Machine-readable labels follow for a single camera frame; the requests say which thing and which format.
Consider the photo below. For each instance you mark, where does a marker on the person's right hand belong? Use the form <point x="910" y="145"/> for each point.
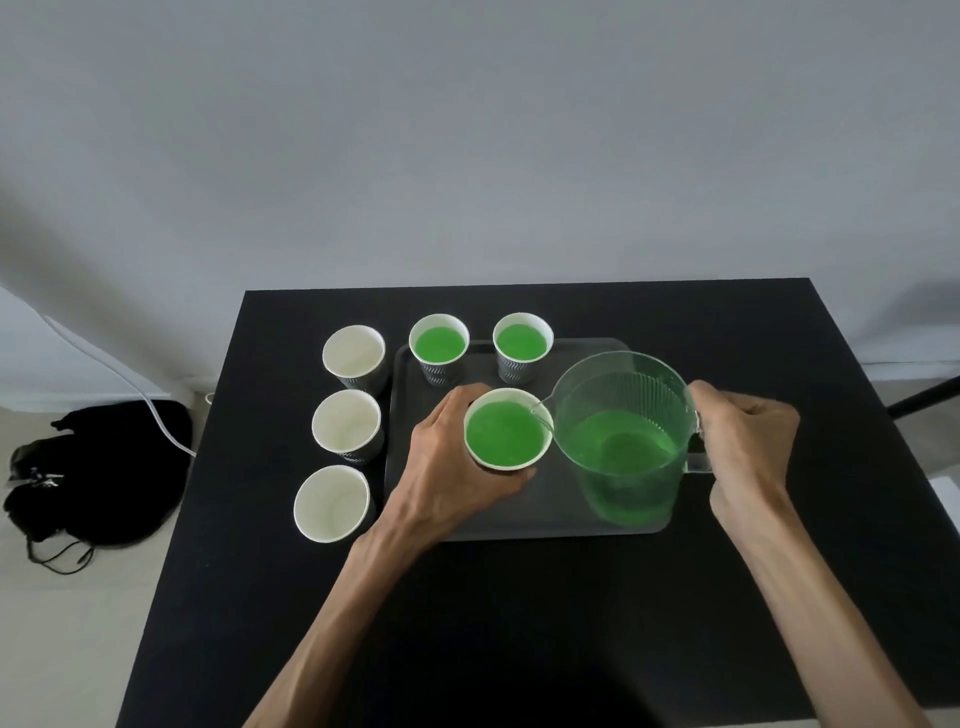
<point x="750" y="450"/>

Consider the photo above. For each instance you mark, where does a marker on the person's left hand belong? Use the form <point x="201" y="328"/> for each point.
<point x="431" y="472"/>

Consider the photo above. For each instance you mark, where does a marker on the person's left thumb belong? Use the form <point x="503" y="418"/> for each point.
<point x="511" y="484"/>

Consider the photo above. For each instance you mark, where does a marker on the person's right thumb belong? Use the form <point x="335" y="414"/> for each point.
<point x="712" y="401"/>

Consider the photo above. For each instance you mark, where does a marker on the paper cup with green liquid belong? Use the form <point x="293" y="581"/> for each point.
<point x="521" y="343"/>
<point x="439" y="345"/>
<point x="504" y="436"/>

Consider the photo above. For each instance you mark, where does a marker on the clear ribbed plastic pitcher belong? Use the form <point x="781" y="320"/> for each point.
<point x="622" y="450"/>

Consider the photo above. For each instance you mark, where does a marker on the person's right forearm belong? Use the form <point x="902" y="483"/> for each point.
<point x="817" y="622"/>

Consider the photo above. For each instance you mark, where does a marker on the person's left forearm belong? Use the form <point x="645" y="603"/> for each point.
<point x="352" y="630"/>

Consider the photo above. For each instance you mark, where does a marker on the dark grey serving tray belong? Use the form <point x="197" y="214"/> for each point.
<point x="480" y="367"/>

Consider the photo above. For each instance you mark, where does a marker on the empty white paper cup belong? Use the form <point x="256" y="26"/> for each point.
<point x="331" y="504"/>
<point x="346" y="421"/>
<point x="352" y="352"/>

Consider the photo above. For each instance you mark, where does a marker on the black stand leg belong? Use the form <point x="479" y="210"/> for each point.
<point x="926" y="395"/>

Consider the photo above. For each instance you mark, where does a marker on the black fabric bag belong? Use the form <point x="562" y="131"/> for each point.
<point x="105" y="472"/>

